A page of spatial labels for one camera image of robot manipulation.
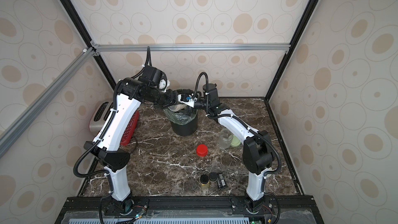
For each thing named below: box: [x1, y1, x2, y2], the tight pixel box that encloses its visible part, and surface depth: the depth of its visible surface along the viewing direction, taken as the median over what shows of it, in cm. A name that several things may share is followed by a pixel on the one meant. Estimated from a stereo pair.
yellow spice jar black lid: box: [200, 173, 210, 191], surface depth 74 cm
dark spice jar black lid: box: [208, 172, 218, 188], surface depth 76 cm
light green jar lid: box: [230, 134, 241, 147], surface depth 96 cm
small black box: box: [217, 173, 227, 189], surface depth 81 cm
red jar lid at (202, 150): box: [196, 144, 208, 158], surface depth 93 cm
